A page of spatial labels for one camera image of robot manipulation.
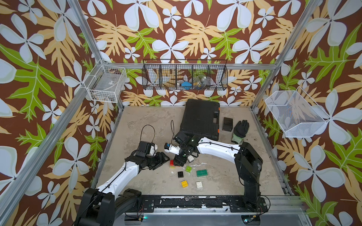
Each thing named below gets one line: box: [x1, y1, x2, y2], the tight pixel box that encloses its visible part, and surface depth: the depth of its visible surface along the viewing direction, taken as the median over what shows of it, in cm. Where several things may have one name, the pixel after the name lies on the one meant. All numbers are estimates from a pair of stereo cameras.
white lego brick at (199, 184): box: [196, 181, 203, 189], surface depth 82 cm
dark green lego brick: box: [196, 169, 208, 178], surface depth 86 cm
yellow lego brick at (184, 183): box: [181, 180, 189, 188], surface depth 82 cm
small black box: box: [222, 117, 234, 132], surface depth 106 cm
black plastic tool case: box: [180, 98, 220, 142], surface depth 105 cm
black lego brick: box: [177, 171, 184, 179], surface depth 85 cm
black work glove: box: [230, 119, 250, 146], surface depth 106 cm
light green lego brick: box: [185, 165, 193, 173], surface depth 88 cm
